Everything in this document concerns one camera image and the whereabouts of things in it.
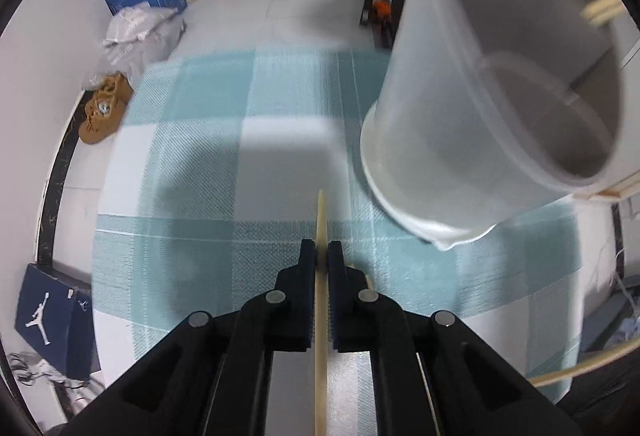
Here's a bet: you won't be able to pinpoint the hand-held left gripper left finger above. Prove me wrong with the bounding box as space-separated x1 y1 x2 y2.
60 239 317 436

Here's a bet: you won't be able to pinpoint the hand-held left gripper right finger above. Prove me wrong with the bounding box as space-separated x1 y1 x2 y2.
328 240 586 436

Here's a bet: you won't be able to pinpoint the white plastic utensil holder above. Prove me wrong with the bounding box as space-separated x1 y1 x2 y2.
359 0 628 251

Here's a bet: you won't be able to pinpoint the teal white checked tablecloth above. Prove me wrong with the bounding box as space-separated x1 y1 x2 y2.
90 46 586 436

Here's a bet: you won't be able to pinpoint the brown suede shoe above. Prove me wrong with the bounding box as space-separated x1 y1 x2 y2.
78 90 132 145
95 73 135 104

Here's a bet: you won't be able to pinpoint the blue bag white figure print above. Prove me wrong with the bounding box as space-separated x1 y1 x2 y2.
14 264 77 357

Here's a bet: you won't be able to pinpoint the grey blue box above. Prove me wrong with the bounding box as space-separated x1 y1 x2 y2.
582 291 640 352

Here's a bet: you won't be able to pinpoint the dark cloth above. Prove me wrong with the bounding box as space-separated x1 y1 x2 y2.
530 341 640 436

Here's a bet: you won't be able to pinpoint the light wooden strip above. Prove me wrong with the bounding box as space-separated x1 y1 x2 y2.
570 166 640 204

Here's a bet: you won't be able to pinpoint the grey plastic bags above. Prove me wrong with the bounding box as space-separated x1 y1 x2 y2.
82 6 187 89

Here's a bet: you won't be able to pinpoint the blue cloth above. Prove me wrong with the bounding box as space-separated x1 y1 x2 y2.
617 316 640 343

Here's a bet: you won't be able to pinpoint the thin white cable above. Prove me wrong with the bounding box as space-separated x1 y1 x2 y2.
607 206 640 297

